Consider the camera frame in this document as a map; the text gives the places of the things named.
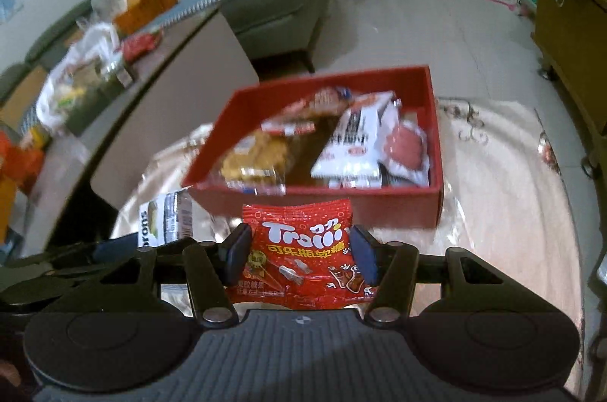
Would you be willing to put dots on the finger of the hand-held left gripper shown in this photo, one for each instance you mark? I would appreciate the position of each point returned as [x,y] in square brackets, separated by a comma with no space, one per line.
[116,248]

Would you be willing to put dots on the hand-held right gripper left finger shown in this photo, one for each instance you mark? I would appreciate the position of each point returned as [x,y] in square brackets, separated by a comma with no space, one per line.
[237,252]

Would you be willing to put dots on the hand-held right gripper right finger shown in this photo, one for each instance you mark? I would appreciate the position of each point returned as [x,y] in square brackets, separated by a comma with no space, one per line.
[363,252]

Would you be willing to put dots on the red cardboard box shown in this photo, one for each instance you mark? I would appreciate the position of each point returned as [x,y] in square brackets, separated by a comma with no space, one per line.
[393,207]

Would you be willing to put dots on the red gummy candy packet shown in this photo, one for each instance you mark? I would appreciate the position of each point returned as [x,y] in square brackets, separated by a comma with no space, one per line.
[303,250]

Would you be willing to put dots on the white and blue packet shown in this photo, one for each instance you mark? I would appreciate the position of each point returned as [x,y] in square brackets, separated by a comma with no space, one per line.
[355,182]

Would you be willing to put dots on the clear packet of yellow crackers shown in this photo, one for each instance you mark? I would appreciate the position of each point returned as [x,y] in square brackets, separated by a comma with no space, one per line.
[251,160]

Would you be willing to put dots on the white noodle snack packet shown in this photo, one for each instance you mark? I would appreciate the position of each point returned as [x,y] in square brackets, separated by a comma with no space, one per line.
[351,141]

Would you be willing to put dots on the pink jelly packet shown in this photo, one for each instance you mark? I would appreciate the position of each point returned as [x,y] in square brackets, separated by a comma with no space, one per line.
[403,146]

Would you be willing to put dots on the long white red-label packet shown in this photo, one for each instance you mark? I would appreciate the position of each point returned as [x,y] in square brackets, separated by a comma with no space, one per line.
[289,128]

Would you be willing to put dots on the orange packet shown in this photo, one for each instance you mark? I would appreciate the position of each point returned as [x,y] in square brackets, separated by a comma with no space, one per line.
[19,160]

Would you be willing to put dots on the white plastic bag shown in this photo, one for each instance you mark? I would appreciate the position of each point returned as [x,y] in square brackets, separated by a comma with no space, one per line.
[61,89]

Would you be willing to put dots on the grey-top side table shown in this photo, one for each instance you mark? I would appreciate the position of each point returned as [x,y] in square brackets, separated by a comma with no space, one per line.
[189,65]

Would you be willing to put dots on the red wrapper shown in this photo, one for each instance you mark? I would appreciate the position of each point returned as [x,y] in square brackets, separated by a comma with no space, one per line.
[142,44]

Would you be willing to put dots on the grey sofa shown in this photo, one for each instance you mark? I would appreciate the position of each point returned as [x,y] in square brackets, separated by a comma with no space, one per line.
[280,13]

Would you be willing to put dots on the wooden cabinet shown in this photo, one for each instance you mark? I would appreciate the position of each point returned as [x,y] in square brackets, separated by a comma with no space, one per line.
[569,41]

